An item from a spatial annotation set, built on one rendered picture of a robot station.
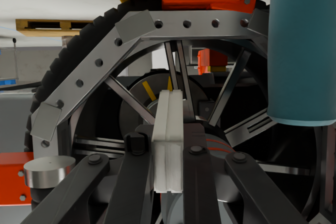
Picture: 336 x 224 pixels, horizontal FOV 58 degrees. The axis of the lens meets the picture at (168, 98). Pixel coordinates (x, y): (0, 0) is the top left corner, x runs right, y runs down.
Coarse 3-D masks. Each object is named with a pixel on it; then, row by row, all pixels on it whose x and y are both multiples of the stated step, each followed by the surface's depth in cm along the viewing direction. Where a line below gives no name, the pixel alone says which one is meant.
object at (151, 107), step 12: (156, 84) 102; (180, 84) 102; (192, 84) 102; (144, 96) 102; (156, 96) 102; (192, 96) 103; (204, 96) 103; (120, 108) 102; (156, 108) 98; (120, 120) 103; (132, 120) 103; (144, 120) 98; (120, 132) 103
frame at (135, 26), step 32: (128, 32) 46; (160, 32) 47; (192, 32) 47; (224, 32) 47; (256, 32) 47; (96, 64) 51; (64, 96) 47; (32, 128) 47; (64, 128) 52; (320, 192) 57
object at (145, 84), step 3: (168, 78) 101; (144, 81) 101; (168, 81) 101; (144, 84) 101; (147, 84) 101; (168, 84) 102; (144, 87) 101; (147, 87) 101; (168, 87) 102; (171, 87) 102; (147, 90) 102; (150, 90) 102; (171, 90) 102; (150, 93) 102; (150, 96) 102; (153, 96) 102; (153, 99) 102
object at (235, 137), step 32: (128, 64) 76; (256, 64) 66; (96, 96) 66; (128, 96) 58; (224, 96) 59; (256, 128) 60; (288, 128) 71; (320, 128) 58; (256, 160) 62; (288, 160) 71; (320, 160) 59; (288, 192) 67
